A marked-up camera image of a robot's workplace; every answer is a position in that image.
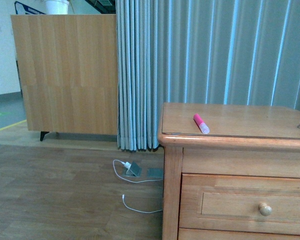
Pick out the grey pleated curtain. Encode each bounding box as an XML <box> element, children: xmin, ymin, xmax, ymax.
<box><xmin>115</xmin><ymin>0</ymin><xmax>300</xmax><ymax>151</ymax></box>

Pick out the wooden nightstand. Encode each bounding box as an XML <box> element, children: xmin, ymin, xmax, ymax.
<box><xmin>158</xmin><ymin>103</ymin><xmax>300</xmax><ymax>240</ymax></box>

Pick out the white plant pot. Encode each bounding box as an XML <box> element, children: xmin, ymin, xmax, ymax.
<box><xmin>43</xmin><ymin>0</ymin><xmax>70</xmax><ymax>15</ymax></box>

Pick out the white charger cable on floor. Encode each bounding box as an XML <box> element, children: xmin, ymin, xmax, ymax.
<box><xmin>112</xmin><ymin>159</ymin><xmax>164</xmax><ymax>214</ymax></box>

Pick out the open metal floor socket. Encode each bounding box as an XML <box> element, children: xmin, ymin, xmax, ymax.
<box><xmin>122</xmin><ymin>161</ymin><xmax>142</xmax><ymax>177</ymax></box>

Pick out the wooden drawer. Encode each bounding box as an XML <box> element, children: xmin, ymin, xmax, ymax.
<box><xmin>178</xmin><ymin>228</ymin><xmax>300</xmax><ymax>240</ymax></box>
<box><xmin>179</xmin><ymin>174</ymin><xmax>300</xmax><ymax>236</ymax></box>

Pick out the pink marker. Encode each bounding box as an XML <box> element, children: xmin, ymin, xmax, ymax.
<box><xmin>193</xmin><ymin>113</ymin><xmax>210</xmax><ymax>134</ymax></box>

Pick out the light wood cabinet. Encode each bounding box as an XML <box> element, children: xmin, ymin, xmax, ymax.
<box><xmin>11</xmin><ymin>14</ymin><xmax>119</xmax><ymax>136</ymax></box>

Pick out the closed metal floor plate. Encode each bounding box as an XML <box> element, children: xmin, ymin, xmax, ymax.
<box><xmin>146</xmin><ymin>168</ymin><xmax>164</xmax><ymax>179</ymax></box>

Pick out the blue wall sign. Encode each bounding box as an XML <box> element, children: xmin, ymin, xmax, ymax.
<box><xmin>14</xmin><ymin>1</ymin><xmax>45</xmax><ymax>15</ymax></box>

